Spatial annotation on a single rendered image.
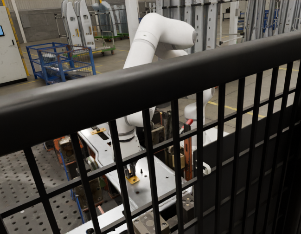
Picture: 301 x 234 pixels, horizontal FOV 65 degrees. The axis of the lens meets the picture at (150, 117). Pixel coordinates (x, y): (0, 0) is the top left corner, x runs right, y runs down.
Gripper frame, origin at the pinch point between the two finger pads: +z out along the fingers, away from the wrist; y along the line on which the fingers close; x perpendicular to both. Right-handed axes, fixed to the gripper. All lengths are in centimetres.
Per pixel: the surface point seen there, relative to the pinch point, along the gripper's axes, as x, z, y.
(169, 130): 1.1, -11.2, -19.1
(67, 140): -38.6, -1.6, 13.1
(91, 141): -37.9, 2.9, 2.3
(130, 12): -362, -54, -204
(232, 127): -125, 103, -214
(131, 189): 6.2, 3.0, 3.1
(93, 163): -3.8, -7.0, 11.8
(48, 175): -70, 33, 24
